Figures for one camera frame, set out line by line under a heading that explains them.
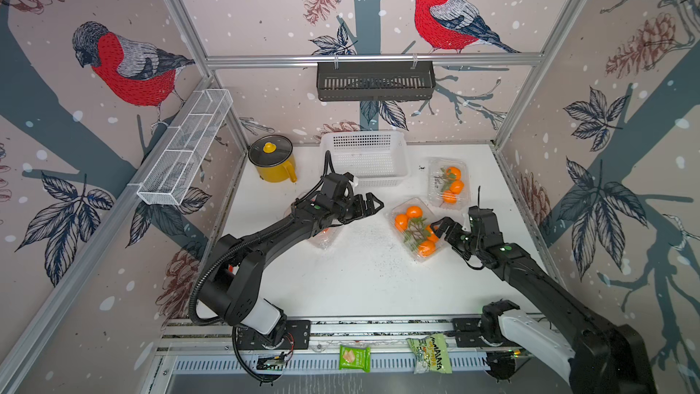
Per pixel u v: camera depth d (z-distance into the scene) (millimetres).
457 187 1010
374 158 1175
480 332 724
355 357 695
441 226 776
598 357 393
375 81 1033
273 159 1033
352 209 743
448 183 1049
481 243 646
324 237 854
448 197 998
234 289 432
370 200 761
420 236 904
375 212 756
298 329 749
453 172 1061
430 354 698
